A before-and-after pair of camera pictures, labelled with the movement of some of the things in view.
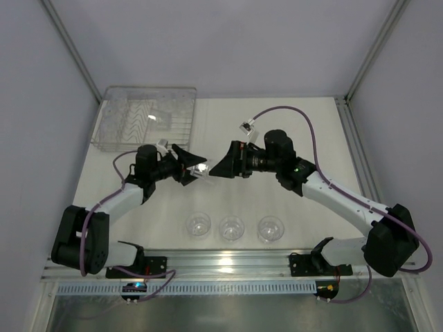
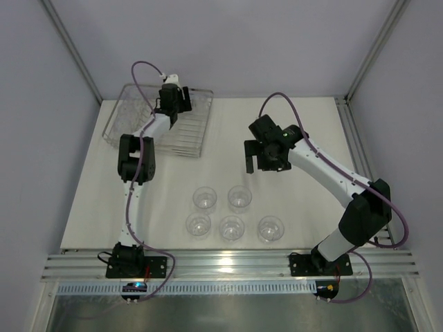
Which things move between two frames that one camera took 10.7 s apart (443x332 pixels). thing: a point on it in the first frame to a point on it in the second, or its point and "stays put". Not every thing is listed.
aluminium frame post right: x=342 y=103 stays put
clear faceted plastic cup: x=201 y=169 to x=205 y=199
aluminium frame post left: x=89 y=79 stays put
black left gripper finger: x=187 y=159 to x=187 y=105
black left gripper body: x=178 y=166 to x=181 y=104
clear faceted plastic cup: x=198 y=224 stays put
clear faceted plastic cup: x=231 y=228 stays put
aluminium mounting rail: x=223 y=264 stays put
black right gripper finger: x=229 y=166 to x=250 y=149
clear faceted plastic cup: x=270 y=229 stays put
